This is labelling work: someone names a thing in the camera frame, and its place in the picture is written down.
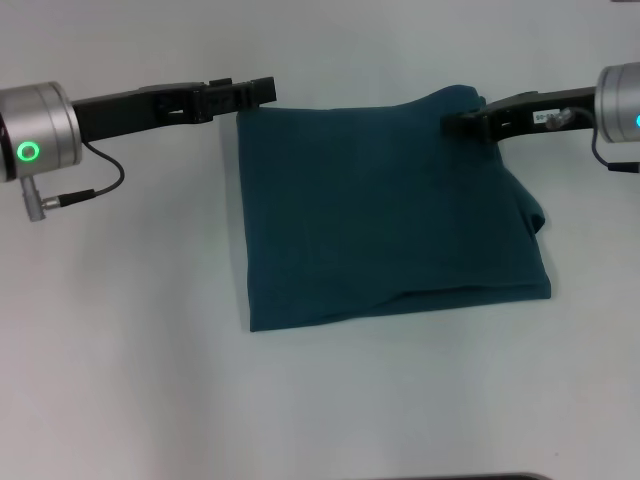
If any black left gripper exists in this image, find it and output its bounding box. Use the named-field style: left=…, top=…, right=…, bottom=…
left=69, top=75, right=278, bottom=145

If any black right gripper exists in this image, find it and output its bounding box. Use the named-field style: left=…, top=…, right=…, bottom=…
left=440, top=85, right=600, bottom=147

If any teal blue t-shirt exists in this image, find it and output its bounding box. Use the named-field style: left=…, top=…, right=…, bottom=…
left=234, top=84, right=553, bottom=334

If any right gripper cable with plug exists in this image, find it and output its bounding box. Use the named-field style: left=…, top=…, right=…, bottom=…
left=544, top=106, right=640, bottom=175

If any left gripper dark cable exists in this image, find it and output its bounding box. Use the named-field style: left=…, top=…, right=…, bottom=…
left=19, top=139, right=126, bottom=224

